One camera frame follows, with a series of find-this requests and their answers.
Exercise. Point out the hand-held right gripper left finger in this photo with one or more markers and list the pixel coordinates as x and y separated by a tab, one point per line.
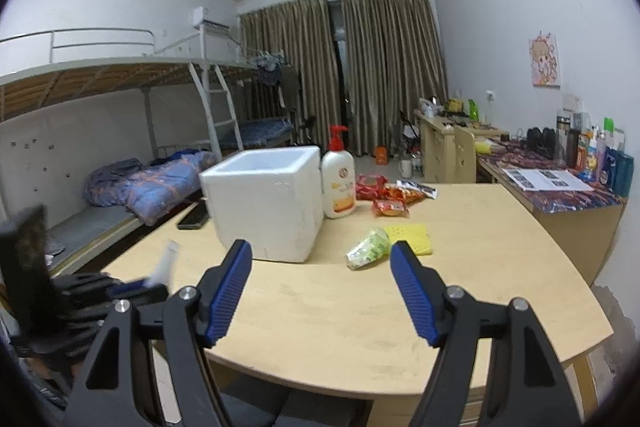
227	287

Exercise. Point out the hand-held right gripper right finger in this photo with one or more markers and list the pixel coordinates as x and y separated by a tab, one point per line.
415	292

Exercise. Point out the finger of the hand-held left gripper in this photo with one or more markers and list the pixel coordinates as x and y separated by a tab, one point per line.
127	287
150	296

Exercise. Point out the white plastic strip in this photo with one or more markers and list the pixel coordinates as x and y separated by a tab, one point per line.
167	259

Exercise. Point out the white foam box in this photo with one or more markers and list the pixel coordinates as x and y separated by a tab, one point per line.
265	207

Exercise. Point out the yellow sponge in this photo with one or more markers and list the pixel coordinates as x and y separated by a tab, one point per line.
412	238

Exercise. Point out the green and white packet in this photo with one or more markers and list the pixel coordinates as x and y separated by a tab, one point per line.
370	249

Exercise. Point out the black smartphone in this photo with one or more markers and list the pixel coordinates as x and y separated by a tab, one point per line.
194	217

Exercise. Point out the red snack packet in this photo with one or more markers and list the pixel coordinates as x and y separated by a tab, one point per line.
402	194
371	186
390	208

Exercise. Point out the black and white snack packet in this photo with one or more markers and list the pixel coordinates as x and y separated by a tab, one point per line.
420	189

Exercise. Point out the blue patterned quilt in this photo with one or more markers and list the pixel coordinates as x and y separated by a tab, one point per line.
155	182

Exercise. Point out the white mug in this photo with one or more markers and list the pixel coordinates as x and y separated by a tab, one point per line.
406	167

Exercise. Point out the white lotion pump bottle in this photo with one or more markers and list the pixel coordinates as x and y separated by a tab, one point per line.
337	187

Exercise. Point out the orange box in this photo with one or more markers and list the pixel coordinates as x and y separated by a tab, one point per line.
382	155

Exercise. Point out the wooden chair with smiley cutout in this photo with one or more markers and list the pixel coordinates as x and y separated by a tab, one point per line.
464	157

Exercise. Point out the light wooden desk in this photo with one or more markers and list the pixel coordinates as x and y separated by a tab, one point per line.
435	147

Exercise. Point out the dark blue bedding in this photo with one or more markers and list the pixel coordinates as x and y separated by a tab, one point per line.
257	131

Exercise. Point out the white bunk bed ladder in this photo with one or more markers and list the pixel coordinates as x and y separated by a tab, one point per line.
222	122

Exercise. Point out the dark patterned desk cloth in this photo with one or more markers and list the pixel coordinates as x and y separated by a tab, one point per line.
510	157

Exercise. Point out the wooden desk with patterned cloth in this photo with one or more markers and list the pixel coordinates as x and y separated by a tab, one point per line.
575	237

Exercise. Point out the printed paper sheets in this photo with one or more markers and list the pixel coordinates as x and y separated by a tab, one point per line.
545	179

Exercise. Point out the black folding chair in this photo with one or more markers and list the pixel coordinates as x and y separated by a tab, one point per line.
306	129

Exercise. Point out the white metal bunk bed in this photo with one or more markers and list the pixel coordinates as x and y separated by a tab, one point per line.
75	82

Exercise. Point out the green bottle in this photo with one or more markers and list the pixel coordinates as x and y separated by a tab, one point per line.
473	108

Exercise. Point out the black bag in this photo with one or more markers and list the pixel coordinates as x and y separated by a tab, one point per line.
540	143

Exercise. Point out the hanging dark clothes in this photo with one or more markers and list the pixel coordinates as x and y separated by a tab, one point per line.
277	79

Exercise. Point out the dark thermos flask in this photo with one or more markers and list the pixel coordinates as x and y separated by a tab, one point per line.
562	134

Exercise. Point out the brown curtain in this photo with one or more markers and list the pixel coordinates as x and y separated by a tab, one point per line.
295	67
395	67

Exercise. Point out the row of toiletry bottles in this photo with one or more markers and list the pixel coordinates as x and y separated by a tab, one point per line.
607	162

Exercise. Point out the white air conditioner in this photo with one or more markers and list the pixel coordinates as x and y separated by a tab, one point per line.
210	18

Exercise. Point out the white wall socket panel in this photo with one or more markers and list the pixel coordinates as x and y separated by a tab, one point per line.
571	102

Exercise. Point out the pink cartoon wall poster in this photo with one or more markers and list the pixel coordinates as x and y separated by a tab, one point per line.
545	59

